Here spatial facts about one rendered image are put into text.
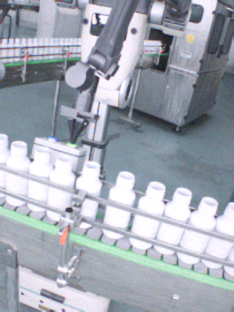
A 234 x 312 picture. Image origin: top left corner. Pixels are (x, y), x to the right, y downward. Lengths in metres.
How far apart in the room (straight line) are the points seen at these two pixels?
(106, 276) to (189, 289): 0.21
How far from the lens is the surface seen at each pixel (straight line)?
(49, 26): 6.63
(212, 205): 0.68
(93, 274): 0.82
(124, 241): 0.77
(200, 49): 4.21
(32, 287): 1.65
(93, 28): 1.22
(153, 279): 0.78
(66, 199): 0.75
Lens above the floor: 1.50
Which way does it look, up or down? 26 degrees down
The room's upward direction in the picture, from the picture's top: 12 degrees clockwise
